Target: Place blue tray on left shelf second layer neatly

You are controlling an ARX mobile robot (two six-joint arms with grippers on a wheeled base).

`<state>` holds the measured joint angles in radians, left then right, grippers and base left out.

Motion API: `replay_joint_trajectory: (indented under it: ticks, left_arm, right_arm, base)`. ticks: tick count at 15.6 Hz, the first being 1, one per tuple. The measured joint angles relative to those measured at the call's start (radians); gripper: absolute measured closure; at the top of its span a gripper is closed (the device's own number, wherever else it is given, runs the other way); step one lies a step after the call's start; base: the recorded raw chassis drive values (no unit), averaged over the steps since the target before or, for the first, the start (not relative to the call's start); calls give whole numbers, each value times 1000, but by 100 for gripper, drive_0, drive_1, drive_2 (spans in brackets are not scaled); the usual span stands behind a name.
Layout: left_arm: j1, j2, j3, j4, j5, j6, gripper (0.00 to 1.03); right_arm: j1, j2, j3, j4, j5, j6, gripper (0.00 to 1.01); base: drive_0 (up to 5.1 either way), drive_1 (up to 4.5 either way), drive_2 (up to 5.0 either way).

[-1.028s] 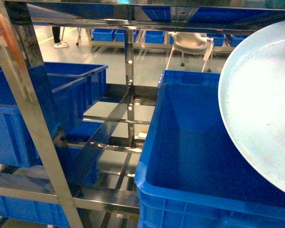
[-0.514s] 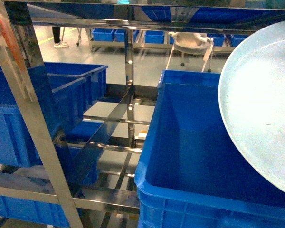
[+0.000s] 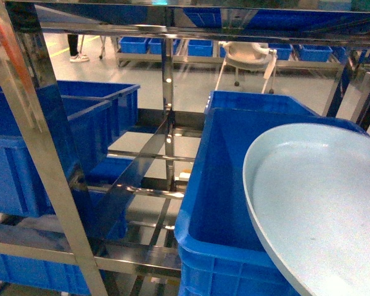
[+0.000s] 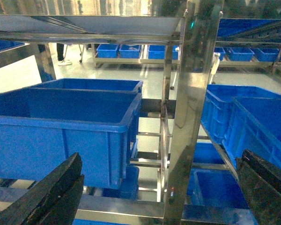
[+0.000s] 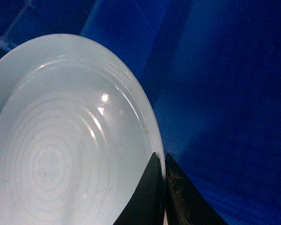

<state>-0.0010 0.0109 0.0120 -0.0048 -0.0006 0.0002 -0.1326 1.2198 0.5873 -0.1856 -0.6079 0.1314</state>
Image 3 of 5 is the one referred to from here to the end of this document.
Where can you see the person legs with sneakers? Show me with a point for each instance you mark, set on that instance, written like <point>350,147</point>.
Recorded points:
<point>75,55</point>

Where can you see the light blue round tray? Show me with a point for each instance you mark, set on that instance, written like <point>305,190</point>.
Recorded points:
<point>307,190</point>

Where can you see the large blue crate under tray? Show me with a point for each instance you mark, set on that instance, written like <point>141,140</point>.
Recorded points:
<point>219,249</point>

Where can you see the white folding chair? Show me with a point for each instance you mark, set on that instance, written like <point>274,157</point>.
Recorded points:
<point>252,57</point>

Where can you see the stainless steel shelf rack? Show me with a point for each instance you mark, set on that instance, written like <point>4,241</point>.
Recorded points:
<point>31,89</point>

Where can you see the blue crate left front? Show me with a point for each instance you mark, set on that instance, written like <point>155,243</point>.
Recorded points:
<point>21,190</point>

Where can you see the blue crate left rear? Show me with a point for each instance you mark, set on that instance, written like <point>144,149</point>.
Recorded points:
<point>123,101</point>

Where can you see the blue crate behind large crate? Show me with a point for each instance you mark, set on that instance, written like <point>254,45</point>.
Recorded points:
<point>256,102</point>

